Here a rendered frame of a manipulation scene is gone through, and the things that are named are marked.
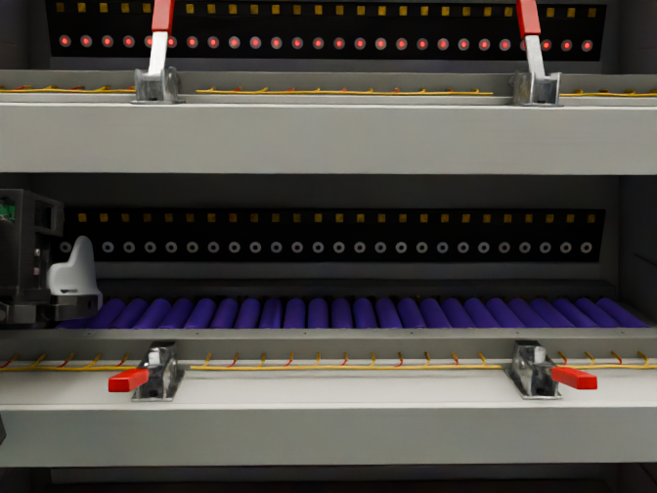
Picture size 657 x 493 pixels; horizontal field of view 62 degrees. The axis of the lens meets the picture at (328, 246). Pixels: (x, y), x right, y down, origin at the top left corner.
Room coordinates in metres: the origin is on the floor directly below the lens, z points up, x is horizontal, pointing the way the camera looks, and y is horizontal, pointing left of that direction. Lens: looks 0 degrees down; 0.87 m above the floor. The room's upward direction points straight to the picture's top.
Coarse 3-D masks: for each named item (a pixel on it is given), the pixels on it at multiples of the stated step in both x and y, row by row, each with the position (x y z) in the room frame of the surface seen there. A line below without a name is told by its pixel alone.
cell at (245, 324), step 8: (248, 304) 0.48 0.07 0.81; (256, 304) 0.49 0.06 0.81; (240, 312) 0.47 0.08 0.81; (248, 312) 0.47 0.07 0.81; (256, 312) 0.48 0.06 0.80; (240, 320) 0.45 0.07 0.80; (248, 320) 0.45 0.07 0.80; (256, 320) 0.47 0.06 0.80; (240, 328) 0.44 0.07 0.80; (248, 328) 0.44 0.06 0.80
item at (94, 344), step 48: (0, 336) 0.41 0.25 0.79; (48, 336) 0.41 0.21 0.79; (96, 336) 0.41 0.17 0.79; (144, 336) 0.41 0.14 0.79; (192, 336) 0.41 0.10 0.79; (240, 336) 0.41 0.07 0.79; (288, 336) 0.41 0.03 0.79; (336, 336) 0.41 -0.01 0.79; (384, 336) 0.41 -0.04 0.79; (432, 336) 0.41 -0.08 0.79; (480, 336) 0.41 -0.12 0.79; (528, 336) 0.42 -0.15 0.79; (576, 336) 0.42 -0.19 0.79; (624, 336) 0.42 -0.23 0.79
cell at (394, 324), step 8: (376, 304) 0.50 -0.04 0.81; (384, 304) 0.49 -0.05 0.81; (392, 304) 0.49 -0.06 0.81; (376, 312) 0.49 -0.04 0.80; (384, 312) 0.47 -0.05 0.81; (392, 312) 0.47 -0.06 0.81; (384, 320) 0.46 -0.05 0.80; (392, 320) 0.45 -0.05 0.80; (384, 328) 0.45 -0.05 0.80; (392, 328) 0.44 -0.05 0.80; (400, 328) 0.44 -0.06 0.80
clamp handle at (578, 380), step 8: (536, 352) 0.38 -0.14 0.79; (544, 352) 0.38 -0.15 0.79; (536, 360) 0.38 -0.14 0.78; (544, 360) 0.38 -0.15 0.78; (536, 368) 0.37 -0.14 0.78; (544, 368) 0.36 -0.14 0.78; (552, 368) 0.35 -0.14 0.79; (560, 368) 0.34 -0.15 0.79; (568, 368) 0.34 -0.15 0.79; (552, 376) 0.34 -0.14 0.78; (560, 376) 0.33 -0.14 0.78; (568, 376) 0.32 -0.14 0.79; (576, 376) 0.31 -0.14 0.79; (584, 376) 0.31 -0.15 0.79; (592, 376) 0.31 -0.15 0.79; (568, 384) 0.32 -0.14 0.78; (576, 384) 0.31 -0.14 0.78; (584, 384) 0.31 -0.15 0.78; (592, 384) 0.31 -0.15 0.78
